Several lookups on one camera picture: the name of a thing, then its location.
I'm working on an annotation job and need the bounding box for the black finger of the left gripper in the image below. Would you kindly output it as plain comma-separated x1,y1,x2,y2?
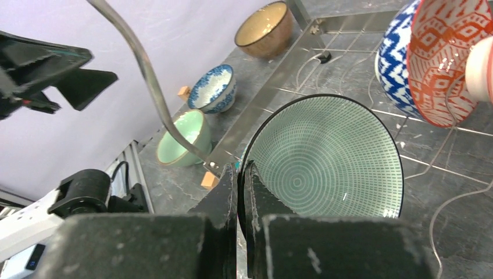
1,32,118,120

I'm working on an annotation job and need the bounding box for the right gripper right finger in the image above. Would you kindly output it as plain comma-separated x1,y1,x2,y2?
244,161,433,278

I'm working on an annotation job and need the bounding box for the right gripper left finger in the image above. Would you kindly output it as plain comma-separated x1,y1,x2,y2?
33,163,237,278

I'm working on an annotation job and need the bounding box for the celadon green bowl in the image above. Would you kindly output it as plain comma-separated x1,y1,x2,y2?
156,109,213,168
238,94,404,218

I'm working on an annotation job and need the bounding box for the celadon green front bowl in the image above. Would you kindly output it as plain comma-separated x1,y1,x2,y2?
156,109,213,168

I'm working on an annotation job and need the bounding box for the white blue floral bowl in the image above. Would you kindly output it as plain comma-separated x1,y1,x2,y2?
187,64,237,114

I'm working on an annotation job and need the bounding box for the copper bowl with floral motif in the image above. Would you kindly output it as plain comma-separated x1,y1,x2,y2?
234,1,293,59

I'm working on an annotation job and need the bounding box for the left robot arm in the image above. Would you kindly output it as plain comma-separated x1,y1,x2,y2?
1,32,153,278

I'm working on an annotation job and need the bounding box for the steel two-tier dish rack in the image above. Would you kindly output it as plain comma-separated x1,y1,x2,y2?
86,0,493,270

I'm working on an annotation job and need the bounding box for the small wooden cube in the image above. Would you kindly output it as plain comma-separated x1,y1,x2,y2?
201,171,219,190

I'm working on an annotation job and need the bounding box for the wooden cube at left edge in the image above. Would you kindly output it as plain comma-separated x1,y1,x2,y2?
177,86,191,102

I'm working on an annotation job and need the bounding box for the pink patterned rear bowl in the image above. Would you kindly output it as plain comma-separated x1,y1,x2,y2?
374,0,493,128

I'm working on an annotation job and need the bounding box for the red white patterned bowl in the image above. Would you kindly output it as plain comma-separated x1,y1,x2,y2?
465,36,492,103

